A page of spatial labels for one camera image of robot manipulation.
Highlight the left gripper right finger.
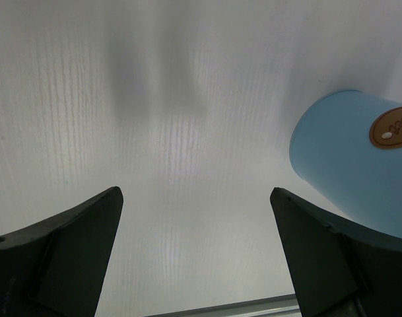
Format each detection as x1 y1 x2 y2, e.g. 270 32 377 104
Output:
270 188 402 316

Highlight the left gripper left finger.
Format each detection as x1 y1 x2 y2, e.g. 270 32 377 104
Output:
0 186 123 316

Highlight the blue cylindrical lunch container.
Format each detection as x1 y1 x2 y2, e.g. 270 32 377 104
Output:
289 90 402 238

